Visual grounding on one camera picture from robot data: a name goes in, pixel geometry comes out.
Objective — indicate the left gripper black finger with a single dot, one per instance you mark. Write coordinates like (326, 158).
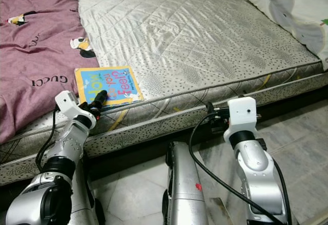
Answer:
(100, 98)

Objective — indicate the colourful children's book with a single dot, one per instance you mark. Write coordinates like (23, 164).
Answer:
(113, 84)

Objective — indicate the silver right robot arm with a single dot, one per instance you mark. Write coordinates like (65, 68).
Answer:
(253, 163)

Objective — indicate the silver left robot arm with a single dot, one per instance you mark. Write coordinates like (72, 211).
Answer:
(72, 143)

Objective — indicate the dark bed base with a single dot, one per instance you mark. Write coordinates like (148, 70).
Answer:
(143, 150)

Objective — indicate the grey right robot leg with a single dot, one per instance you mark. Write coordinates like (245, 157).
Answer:
(184, 184)

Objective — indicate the grey quilted mattress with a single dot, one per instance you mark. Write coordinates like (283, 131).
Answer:
(184, 30)

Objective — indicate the pink printed blanket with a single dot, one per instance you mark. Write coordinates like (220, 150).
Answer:
(36, 40)

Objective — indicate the white pillow with print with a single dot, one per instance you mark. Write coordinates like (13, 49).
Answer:
(292, 4)

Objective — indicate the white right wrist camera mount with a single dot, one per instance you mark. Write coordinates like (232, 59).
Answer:
(242, 111)

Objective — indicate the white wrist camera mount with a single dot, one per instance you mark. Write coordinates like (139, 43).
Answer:
(242, 111)
(66, 103)

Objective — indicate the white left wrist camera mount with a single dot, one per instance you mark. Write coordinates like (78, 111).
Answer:
(66, 103)

